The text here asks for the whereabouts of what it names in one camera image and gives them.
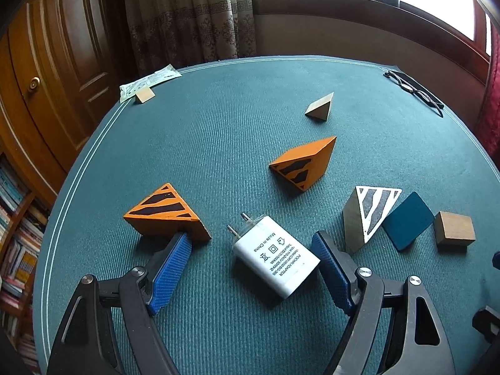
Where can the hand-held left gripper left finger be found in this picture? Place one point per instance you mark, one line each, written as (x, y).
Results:
(172, 273)

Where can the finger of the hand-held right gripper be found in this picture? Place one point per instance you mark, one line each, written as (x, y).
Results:
(496, 260)
(487, 323)

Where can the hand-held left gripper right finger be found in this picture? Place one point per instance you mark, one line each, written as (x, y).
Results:
(332, 273)

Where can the plain wooden rectangular block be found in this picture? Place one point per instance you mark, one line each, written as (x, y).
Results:
(455, 228)

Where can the white power adapter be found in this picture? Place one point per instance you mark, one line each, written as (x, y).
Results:
(273, 256)

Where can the orange black-striped triangular block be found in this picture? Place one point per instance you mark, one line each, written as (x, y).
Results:
(164, 211)
(312, 160)

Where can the white black-striped triangular block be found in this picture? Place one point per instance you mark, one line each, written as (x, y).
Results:
(375, 207)

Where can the dark blue flat block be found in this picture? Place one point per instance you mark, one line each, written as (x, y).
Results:
(408, 220)

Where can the rows of books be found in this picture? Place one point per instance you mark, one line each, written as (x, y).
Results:
(23, 258)

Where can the wooden bookshelf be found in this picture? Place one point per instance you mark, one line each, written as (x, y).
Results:
(33, 197)

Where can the green table mat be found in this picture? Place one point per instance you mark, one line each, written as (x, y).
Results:
(234, 125)

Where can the plain wooden triangular block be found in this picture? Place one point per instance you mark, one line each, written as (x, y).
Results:
(322, 109)

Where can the black-framed eyeglasses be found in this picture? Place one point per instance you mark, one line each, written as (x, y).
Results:
(425, 99)

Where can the small wooden block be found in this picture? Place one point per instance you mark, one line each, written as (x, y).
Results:
(144, 95)

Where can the white green plastic packet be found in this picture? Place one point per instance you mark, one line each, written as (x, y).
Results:
(152, 78)

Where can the brown wooden door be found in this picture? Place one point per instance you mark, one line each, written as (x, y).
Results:
(70, 66)

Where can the brass door knob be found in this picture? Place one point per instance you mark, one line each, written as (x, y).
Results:
(34, 84)

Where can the beige patterned curtain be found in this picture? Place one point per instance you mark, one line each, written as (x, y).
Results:
(187, 15)

